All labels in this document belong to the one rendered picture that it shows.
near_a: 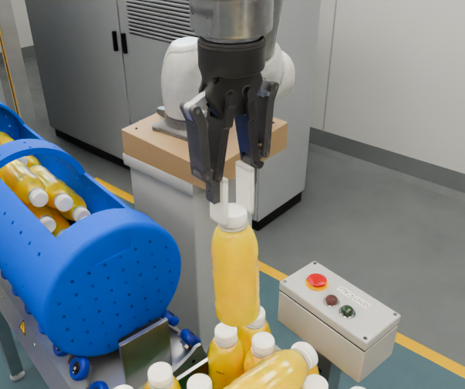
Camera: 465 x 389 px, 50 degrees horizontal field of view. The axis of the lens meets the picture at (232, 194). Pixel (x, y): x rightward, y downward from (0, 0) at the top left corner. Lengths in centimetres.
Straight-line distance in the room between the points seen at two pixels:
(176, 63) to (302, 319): 83
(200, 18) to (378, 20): 308
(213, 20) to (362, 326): 58
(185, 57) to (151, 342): 82
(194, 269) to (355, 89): 239
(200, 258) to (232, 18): 121
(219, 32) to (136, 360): 64
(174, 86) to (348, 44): 236
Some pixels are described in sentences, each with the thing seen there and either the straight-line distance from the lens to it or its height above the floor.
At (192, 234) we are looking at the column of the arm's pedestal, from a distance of 159.
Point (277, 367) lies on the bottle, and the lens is 77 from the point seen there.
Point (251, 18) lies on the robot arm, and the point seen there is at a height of 162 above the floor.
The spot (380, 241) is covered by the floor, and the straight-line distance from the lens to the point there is 304.
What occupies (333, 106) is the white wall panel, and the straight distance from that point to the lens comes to 388.
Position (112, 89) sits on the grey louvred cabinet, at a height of 61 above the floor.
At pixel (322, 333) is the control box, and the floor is 105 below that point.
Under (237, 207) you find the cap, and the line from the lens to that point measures 67.
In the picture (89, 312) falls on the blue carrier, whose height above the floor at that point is 108.
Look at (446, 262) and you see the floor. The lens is 300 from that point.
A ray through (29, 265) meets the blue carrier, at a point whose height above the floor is 117.
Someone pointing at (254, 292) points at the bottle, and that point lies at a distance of 71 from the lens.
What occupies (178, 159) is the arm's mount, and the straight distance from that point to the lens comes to 147.
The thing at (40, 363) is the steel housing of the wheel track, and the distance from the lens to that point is 121.
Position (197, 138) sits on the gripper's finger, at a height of 149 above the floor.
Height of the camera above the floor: 173
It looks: 31 degrees down
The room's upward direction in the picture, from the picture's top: straight up
